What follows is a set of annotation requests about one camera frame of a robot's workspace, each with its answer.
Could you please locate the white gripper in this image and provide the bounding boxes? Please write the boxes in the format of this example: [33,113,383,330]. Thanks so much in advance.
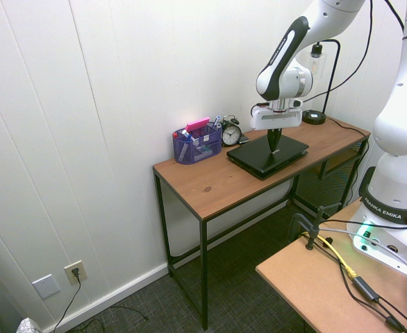
[250,103,304,152]

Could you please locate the black laptop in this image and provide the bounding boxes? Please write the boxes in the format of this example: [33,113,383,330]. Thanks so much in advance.
[226,133,310,182]

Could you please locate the black alarm clock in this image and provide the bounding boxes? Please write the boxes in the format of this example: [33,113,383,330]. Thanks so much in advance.
[220,114,243,147]

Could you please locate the black desk lamp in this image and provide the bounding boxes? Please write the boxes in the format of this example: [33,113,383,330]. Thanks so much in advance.
[301,38,342,126]

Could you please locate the pink sticky note pad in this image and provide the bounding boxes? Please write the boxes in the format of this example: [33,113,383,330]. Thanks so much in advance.
[185,117,211,133]

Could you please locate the purple mesh desk organizer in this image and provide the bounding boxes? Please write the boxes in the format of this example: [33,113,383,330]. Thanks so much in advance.
[172,121,224,166]

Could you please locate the black metal clamp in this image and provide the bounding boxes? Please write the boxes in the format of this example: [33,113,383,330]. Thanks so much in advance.
[288,202,344,251]

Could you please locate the light wood robot table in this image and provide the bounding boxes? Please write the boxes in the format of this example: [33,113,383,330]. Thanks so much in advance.
[255,200,407,333]

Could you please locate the dark adapter dongle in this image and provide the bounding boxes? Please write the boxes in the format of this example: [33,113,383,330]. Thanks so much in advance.
[351,275,382,303]

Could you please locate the white patterned bed cover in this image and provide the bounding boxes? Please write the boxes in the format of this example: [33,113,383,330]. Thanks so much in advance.
[16,316,40,333]

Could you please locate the wooden desk black metal frame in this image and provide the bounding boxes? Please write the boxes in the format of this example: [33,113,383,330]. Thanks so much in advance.
[151,115,372,332]

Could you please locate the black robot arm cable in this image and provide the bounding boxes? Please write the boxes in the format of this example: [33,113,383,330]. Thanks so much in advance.
[301,0,406,103]

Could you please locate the black lamp cord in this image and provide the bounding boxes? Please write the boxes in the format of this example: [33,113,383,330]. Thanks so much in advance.
[324,116,365,181]

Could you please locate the yellow ethernet cable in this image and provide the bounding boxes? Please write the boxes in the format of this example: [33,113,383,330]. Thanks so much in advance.
[301,231,360,280]

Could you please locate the grey cable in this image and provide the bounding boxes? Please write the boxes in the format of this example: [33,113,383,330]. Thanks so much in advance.
[319,224,407,275]

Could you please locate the thin black adapter cable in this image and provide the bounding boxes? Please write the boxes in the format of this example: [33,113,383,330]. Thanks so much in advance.
[338,262,407,333]

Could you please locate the beige wall outlet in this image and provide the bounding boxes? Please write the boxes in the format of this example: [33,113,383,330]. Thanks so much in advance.
[63,260,88,287]

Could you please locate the black floor power cable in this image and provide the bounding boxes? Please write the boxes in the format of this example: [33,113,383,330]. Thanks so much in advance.
[51,268,149,333]

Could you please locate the white blank wall plate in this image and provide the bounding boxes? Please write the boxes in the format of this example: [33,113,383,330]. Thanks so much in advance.
[31,273,62,300]

